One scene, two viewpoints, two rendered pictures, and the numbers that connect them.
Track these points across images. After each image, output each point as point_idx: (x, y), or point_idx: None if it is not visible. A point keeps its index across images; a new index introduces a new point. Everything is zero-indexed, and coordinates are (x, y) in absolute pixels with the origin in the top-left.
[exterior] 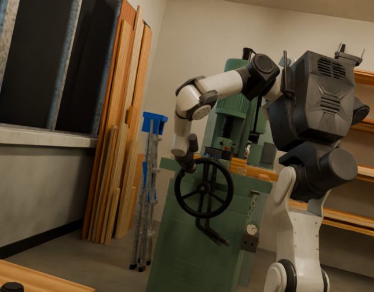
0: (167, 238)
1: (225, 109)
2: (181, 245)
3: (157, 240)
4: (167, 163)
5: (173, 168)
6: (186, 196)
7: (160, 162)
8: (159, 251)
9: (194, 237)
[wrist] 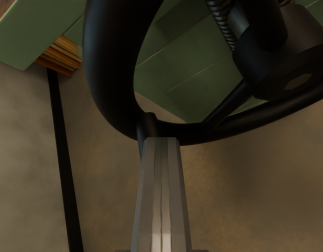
0: (188, 104)
1: None
2: (216, 91)
3: (175, 115)
4: (16, 46)
5: (46, 35)
6: (218, 124)
7: (3, 61)
8: (189, 115)
9: (233, 68)
